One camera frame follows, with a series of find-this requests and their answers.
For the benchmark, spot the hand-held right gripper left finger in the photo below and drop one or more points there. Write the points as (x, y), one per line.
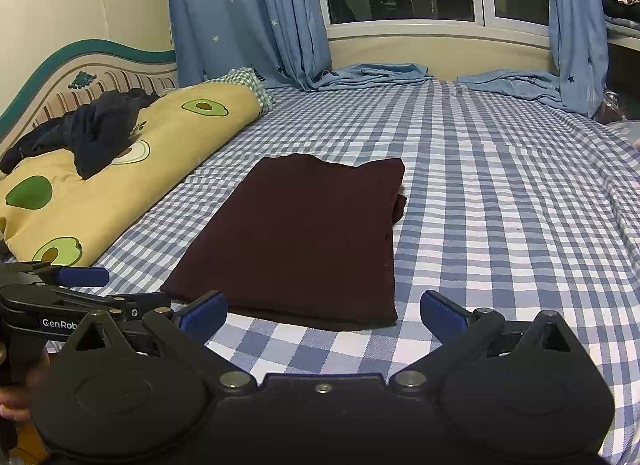
(202, 316)

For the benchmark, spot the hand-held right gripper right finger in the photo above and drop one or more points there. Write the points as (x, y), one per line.
(442, 316)

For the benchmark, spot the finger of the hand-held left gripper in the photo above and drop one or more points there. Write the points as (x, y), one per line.
(145, 302)
(82, 276)

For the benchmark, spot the maroon printed t-shirt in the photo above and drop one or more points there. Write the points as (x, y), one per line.
(300, 245)

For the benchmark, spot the dark navy clothes pile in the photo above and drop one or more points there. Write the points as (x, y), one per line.
(100, 130)

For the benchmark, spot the dark folded clothes on shelf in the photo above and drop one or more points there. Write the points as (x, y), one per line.
(622, 0)

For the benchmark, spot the person's left hand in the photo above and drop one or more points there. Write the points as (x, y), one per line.
(15, 405)

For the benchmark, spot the yellow avocado print pillow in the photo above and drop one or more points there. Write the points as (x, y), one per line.
(90, 210)

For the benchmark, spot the blue white checked bed sheet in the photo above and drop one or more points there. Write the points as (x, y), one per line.
(500, 220)

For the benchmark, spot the striped teal-edged bed headboard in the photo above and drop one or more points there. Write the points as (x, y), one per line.
(55, 80)

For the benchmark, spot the green checkered pillow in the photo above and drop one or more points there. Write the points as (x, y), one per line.
(250, 85)

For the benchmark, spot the clear plastic bottle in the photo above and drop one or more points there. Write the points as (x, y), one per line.
(611, 107)

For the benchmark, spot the blue star curtain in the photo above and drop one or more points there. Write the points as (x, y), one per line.
(235, 10)
(570, 35)

